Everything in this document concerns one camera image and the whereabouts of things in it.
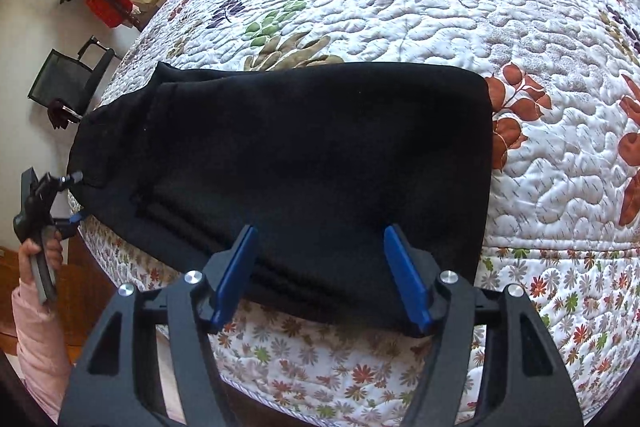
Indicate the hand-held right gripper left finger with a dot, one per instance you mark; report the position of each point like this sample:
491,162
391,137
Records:
237,277

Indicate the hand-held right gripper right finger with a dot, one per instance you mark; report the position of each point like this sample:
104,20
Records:
407,282

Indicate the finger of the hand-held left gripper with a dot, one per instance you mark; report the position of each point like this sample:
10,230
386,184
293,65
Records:
65,179
67,223

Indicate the black pants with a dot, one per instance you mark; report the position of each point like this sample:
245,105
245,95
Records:
310,157

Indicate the person's left forearm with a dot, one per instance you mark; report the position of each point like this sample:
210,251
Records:
40,347

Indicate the person's left hand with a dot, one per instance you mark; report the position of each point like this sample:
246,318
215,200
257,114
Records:
27,264

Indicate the black mesh chair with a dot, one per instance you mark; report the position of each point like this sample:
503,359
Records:
65,77

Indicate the red bag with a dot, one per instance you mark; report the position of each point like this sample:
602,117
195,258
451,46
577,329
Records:
107,4

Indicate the floral quilted bedspread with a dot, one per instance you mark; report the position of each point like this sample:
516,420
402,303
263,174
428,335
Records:
450,7

